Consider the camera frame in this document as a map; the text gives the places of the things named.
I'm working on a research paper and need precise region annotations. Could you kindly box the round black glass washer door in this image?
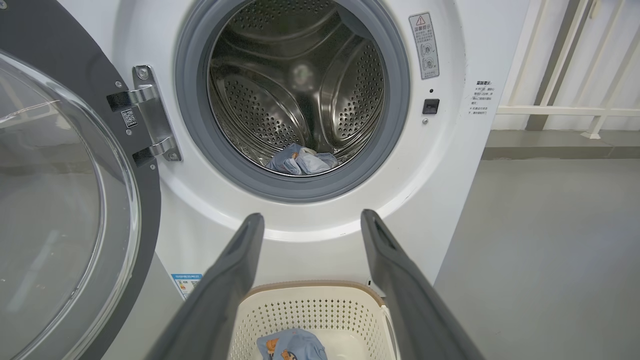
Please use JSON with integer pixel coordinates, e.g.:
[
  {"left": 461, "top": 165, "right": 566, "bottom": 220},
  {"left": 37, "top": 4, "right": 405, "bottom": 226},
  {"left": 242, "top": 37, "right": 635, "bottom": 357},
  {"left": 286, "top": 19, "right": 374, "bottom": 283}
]
[{"left": 0, "top": 0, "right": 162, "bottom": 360}]

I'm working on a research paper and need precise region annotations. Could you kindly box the blue garment with white lining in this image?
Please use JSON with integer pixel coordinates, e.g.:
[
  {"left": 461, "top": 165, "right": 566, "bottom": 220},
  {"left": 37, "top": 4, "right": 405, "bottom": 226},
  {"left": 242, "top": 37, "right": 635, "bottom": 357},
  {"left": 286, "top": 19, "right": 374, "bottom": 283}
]
[{"left": 264, "top": 143, "right": 339, "bottom": 176}]

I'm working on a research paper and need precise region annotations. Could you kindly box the blue energy label sticker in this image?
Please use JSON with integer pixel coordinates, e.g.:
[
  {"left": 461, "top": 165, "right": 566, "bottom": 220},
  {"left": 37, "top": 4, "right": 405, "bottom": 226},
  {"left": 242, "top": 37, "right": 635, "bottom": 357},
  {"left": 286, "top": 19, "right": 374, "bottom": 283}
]
[{"left": 170, "top": 273, "right": 204, "bottom": 300}]

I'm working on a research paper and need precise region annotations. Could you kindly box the cream perforated laundry basket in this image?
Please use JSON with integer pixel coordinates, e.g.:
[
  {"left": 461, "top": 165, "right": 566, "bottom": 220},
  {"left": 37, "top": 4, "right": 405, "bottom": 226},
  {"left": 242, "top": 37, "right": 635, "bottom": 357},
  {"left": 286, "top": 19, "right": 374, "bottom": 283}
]
[{"left": 227, "top": 280, "right": 402, "bottom": 360}]

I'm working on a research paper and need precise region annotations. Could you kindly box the stainless steel washing machine drum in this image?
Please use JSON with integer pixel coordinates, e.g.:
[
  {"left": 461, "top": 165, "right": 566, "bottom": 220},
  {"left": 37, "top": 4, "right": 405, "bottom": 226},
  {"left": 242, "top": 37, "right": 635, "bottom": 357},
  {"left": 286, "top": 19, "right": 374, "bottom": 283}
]
[{"left": 207, "top": 0, "right": 386, "bottom": 176}]

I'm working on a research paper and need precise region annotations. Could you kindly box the white metal railing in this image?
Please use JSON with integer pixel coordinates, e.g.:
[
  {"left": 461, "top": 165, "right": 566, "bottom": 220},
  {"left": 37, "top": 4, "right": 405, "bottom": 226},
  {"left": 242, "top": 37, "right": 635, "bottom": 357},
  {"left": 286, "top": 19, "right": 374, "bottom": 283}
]
[{"left": 494, "top": 0, "right": 640, "bottom": 140}]

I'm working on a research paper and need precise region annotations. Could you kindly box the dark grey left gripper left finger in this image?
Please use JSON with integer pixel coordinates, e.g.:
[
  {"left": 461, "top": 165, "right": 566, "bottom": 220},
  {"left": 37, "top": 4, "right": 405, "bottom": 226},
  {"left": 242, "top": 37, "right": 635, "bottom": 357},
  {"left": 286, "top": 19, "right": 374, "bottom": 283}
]
[{"left": 144, "top": 213, "right": 265, "bottom": 360}]

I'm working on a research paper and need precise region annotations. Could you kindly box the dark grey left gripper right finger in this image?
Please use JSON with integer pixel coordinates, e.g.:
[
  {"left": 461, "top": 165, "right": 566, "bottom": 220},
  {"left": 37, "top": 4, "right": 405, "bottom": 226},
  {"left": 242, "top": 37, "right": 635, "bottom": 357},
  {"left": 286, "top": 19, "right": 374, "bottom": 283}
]
[{"left": 360, "top": 209, "right": 487, "bottom": 360}]

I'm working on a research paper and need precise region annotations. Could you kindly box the white front-load washing machine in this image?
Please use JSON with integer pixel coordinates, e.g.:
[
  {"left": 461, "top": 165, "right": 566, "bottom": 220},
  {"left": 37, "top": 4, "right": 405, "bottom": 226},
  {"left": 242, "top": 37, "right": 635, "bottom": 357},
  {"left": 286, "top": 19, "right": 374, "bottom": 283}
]
[{"left": 57, "top": 0, "right": 532, "bottom": 302}]

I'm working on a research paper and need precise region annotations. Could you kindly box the grey warning sticker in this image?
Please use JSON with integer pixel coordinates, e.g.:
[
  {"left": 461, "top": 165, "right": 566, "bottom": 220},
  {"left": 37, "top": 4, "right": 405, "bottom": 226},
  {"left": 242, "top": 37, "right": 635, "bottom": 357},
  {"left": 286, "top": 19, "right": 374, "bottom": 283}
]
[{"left": 408, "top": 12, "right": 441, "bottom": 81}]

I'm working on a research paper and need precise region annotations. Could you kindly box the blue garment with orange print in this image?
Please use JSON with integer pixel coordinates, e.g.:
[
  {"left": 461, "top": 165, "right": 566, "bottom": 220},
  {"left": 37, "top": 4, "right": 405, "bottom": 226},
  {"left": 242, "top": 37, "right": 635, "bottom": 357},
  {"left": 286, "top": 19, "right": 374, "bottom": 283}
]
[{"left": 256, "top": 328, "right": 329, "bottom": 360}]

